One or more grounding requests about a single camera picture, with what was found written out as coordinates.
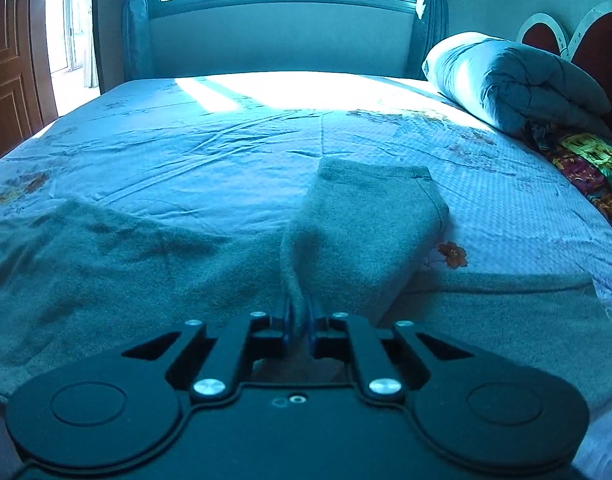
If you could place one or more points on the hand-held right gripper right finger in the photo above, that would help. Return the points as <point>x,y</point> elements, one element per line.
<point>309,330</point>

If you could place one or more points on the red and white headboard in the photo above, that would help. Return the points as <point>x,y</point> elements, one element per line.
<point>601,42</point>

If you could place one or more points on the bed with floral sheet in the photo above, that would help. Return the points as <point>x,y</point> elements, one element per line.
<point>236,135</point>

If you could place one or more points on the colourful patterned pillow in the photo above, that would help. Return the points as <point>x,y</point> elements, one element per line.
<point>586,165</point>

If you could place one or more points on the grey-green pants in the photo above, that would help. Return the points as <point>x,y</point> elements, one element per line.
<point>361,220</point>

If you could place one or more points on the blue curtain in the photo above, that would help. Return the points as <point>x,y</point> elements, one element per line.
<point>135,20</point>
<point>433,5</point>

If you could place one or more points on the rolled light quilt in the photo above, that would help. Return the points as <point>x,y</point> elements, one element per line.
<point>506,80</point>

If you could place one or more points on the brown wooden door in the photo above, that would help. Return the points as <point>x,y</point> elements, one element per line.
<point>11,60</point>

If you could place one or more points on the balcony window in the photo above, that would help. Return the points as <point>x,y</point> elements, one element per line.
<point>66,25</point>

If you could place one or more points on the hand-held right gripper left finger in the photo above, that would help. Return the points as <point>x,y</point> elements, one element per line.
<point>285,327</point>

